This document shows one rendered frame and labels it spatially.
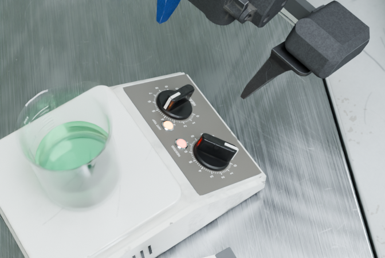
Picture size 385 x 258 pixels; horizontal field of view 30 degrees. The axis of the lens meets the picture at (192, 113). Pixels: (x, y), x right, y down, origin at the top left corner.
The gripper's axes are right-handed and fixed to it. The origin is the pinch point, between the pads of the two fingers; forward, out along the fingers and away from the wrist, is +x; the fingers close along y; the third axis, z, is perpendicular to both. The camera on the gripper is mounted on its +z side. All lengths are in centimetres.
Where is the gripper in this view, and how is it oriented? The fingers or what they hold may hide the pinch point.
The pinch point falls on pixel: (220, 26)
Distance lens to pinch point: 54.9
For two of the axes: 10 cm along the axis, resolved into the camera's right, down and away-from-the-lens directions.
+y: 7.1, 6.6, -2.4
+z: -5.8, 3.6, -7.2
